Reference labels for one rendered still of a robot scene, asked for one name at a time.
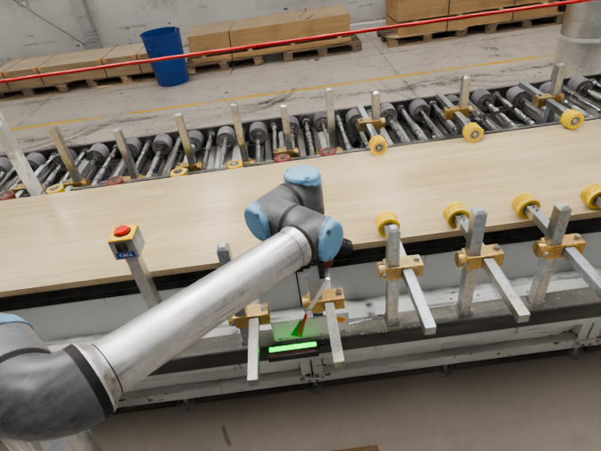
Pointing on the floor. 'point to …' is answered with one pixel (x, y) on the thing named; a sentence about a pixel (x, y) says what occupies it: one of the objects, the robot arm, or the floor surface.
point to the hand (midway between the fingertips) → (323, 280)
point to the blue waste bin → (167, 74)
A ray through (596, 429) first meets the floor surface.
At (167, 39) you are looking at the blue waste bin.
